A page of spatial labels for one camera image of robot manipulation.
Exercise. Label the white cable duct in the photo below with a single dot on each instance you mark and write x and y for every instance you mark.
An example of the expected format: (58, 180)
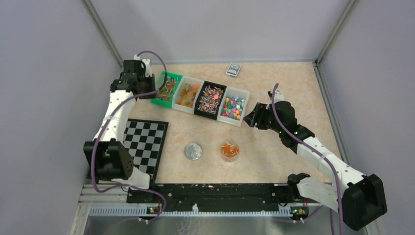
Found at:
(144, 212)

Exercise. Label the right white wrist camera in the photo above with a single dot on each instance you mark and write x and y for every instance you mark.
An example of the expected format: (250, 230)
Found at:
(276, 96)

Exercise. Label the clear plastic jar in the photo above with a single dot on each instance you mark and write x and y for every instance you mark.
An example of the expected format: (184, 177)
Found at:
(229, 151)

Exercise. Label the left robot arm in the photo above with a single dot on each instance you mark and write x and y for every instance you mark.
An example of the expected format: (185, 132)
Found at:
(119, 107)

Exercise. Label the playing card box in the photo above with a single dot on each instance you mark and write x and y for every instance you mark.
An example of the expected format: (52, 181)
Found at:
(233, 69)

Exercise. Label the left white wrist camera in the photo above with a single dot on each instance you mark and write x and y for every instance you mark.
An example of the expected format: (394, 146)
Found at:
(147, 62)

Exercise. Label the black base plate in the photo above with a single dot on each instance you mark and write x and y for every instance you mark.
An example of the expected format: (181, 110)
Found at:
(255, 197)

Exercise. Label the white bin colourful candies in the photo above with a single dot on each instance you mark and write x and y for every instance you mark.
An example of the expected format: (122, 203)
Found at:
(233, 105)

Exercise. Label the green candy bin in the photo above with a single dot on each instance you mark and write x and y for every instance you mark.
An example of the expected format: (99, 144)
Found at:
(164, 97)

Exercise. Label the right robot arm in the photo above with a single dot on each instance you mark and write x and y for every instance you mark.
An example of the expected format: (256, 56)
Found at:
(359, 199)

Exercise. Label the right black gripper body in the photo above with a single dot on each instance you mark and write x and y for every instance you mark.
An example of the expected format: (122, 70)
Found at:
(268, 121)

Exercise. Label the black candy bin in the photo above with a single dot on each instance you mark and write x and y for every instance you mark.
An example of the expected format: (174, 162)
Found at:
(209, 99)

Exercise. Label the silver jar lid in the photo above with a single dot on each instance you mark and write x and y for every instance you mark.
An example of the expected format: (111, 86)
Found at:
(193, 151)

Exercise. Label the white bin orange candies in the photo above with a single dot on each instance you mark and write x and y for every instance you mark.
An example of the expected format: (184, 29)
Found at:
(187, 91)

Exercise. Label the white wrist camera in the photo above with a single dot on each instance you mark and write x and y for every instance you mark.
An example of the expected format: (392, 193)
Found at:
(276, 96)
(147, 62)

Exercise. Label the black white checkerboard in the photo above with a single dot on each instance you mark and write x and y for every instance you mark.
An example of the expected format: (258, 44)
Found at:
(146, 146)

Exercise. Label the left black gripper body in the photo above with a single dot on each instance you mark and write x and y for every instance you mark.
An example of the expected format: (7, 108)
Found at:
(148, 83)

